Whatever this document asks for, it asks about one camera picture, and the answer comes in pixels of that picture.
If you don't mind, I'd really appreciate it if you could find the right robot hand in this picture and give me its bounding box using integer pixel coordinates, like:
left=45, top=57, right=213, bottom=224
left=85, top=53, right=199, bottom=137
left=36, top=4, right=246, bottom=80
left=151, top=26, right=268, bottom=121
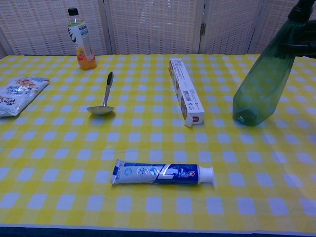
left=278, top=20, right=316, bottom=59

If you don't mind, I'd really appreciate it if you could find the blue white toothpaste tube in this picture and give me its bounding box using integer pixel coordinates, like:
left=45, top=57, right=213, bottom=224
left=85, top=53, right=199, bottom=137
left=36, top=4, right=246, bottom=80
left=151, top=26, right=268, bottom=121
left=110, top=159, right=214, bottom=185

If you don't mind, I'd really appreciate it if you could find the metal ladle black handle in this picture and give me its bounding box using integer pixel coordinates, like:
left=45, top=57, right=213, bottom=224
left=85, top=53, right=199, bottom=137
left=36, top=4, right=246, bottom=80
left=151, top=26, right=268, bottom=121
left=86, top=71, right=115, bottom=116

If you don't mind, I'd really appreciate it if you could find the white snack packet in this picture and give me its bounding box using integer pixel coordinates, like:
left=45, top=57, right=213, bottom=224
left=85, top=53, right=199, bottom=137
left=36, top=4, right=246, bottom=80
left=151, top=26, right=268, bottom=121
left=0, top=76, right=50, bottom=118

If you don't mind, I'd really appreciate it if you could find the woven folding screen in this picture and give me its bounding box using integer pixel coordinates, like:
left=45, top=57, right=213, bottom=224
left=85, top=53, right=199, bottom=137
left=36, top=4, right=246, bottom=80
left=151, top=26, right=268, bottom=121
left=0, top=0, right=316, bottom=59

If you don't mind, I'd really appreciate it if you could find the green spray bottle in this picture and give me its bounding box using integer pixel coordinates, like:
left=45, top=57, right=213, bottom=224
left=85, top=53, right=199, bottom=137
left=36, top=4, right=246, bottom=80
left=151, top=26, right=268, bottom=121
left=233, top=0, right=316, bottom=127

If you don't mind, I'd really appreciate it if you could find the long white toothpaste box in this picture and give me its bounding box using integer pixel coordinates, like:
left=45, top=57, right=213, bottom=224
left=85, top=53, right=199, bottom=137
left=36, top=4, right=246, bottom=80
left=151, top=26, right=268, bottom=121
left=168, top=58, right=205, bottom=128

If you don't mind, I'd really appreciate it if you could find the orange juice bottle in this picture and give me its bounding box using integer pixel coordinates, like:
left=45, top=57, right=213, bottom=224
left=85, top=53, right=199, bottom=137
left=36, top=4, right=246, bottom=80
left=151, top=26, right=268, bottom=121
left=67, top=7, right=97, bottom=71

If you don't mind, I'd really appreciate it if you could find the yellow white checkered tablecloth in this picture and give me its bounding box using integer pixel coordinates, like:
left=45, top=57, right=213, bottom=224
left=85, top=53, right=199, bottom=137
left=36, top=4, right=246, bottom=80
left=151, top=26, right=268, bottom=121
left=0, top=53, right=316, bottom=234

